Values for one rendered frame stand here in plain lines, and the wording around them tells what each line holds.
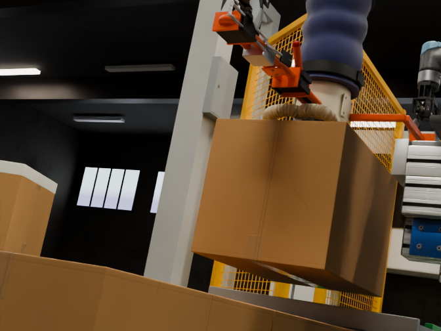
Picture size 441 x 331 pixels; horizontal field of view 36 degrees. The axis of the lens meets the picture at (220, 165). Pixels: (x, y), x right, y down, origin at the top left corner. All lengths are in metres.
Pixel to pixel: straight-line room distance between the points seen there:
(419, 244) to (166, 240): 1.84
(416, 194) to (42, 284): 0.91
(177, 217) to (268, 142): 1.42
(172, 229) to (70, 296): 2.28
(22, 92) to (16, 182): 9.13
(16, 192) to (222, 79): 1.14
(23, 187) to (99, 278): 2.22
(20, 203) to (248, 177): 1.51
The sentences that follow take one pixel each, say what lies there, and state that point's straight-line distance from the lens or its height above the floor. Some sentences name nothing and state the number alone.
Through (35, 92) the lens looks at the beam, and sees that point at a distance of 12.04.
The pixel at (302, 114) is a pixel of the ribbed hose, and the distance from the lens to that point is 2.02.
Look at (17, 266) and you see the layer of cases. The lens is 1.08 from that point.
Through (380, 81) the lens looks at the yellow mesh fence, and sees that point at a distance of 4.23.
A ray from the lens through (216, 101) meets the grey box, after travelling 3.37.
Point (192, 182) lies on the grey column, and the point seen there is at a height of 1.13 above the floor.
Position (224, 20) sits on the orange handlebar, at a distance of 1.67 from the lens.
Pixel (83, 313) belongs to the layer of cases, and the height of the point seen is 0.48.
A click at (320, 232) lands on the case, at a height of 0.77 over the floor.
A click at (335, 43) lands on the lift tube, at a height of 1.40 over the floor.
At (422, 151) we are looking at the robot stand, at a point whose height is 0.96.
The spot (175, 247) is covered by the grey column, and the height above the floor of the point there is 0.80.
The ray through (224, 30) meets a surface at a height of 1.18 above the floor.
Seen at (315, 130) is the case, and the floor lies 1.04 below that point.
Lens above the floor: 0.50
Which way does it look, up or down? 13 degrees up
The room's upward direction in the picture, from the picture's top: 11 degrees clockwise
